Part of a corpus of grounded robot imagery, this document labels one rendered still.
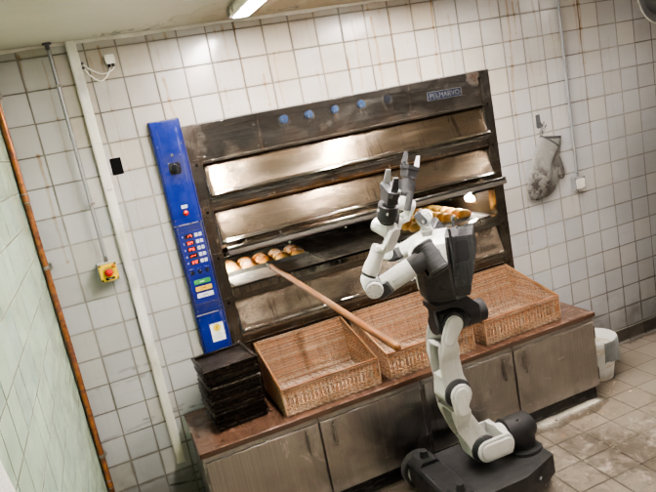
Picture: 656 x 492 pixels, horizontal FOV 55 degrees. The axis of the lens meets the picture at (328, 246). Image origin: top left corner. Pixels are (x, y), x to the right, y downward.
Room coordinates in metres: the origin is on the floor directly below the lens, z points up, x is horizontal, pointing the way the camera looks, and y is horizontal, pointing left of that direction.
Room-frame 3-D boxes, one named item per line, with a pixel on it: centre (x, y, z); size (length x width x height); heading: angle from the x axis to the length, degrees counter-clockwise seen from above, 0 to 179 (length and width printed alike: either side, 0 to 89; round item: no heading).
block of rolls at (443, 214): (4.30, -0.68, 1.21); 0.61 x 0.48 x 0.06; 19
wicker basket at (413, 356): (3.44, -0.37, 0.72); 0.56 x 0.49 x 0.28; 109
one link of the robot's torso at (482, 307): (2.85, -0.55, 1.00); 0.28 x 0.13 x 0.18; 108
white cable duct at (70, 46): (3.22, 1.04, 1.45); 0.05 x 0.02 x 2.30; 109
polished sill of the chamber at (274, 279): (3.71, -0.27, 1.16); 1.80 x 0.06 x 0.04; 109
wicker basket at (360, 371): (3.25, 0.19, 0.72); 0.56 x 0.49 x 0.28; 109
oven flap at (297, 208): (3.69, -0.27, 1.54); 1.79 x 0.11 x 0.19; 109
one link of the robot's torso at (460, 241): (2.82, -0.52, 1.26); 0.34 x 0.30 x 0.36; 164
